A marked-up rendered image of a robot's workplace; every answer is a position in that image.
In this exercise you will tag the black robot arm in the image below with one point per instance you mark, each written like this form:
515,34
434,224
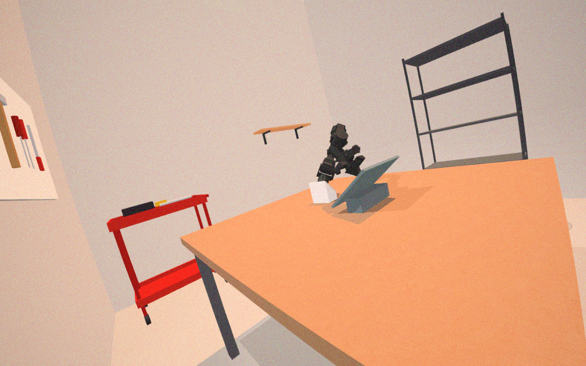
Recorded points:
338,141

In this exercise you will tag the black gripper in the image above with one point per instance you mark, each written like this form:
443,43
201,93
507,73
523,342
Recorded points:
351,166

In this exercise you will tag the grey switch panel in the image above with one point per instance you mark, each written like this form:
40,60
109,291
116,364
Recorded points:
363,193

